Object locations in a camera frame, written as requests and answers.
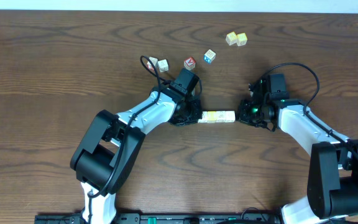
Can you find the yellow block far right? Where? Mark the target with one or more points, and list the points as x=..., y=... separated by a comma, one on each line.
x=241, y=39

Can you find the blue sided letter block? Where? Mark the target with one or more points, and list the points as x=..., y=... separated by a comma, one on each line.
x=209, y=56

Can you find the yellow block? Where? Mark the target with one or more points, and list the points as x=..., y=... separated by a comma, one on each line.
x=212, y=116
x=231, y=38
x=241, y=39

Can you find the yellow top block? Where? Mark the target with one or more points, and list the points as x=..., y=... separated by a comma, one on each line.
x=212, y=116

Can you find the wooden A block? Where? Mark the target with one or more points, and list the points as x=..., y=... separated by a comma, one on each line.
x=204, y=117

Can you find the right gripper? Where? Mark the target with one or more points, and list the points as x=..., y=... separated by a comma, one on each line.
x=242, y=113

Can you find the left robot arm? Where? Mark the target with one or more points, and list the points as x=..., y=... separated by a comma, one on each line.
x=107, y=153

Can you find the red sided block far left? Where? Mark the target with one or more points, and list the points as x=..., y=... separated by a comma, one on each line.
x=152, y=63

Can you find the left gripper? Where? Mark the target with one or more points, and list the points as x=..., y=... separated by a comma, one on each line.
x=191, y=113

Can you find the yellow block far left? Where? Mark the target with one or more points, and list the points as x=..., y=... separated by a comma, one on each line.
x=231, y=38

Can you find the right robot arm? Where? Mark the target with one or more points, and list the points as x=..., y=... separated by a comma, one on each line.
x=332, y=189

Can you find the wooden block with figure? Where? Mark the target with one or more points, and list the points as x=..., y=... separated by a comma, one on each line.
x=220, y=116

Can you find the wooden block with M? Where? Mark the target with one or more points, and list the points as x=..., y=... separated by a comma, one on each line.
x=230, y=116

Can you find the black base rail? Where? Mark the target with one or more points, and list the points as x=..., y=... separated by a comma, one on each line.
x=136, y=218

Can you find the red A letter block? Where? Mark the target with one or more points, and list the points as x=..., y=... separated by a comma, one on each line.
x=189, y=63

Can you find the plain wooden block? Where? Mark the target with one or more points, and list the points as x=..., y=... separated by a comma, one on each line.
x=163, y=65

